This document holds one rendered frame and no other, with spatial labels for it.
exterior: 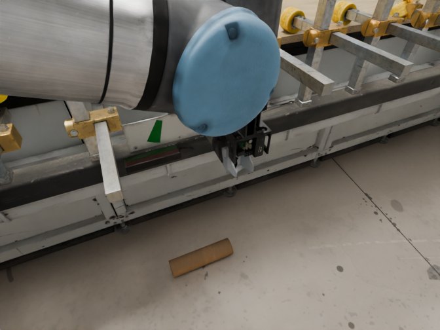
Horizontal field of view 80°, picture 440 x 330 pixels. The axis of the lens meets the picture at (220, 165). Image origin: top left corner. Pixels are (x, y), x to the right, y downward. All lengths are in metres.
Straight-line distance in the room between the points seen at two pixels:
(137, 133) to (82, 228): 0.73
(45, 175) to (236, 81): 0.75
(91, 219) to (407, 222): 1.67
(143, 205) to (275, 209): 0.74
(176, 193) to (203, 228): 0.24
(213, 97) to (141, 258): 1.29
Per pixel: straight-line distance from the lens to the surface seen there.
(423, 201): 1.98
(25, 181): 0.90
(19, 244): 1.52
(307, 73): 0.69
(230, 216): 1.51
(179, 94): 0.18
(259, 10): 0.36
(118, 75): 0.17
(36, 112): 1.04
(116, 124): 0.79
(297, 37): 1.16
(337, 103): 1.16
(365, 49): 0.90
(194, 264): 1.30
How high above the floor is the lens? 1.23
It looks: 44 degrees down
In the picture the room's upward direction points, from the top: straight up
